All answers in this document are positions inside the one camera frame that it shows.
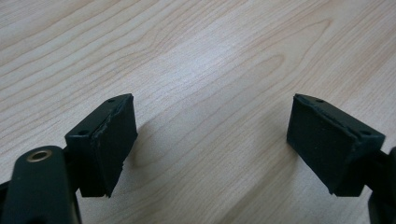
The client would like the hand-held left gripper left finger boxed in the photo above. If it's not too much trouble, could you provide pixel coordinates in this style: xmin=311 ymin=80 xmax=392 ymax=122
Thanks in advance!
xmin=64 ymin=92 xmax=139 ymax=199

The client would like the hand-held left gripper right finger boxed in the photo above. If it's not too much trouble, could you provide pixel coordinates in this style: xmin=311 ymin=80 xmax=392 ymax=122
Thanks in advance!
xmin=286 ymin=92 xmax=387 ymax=198

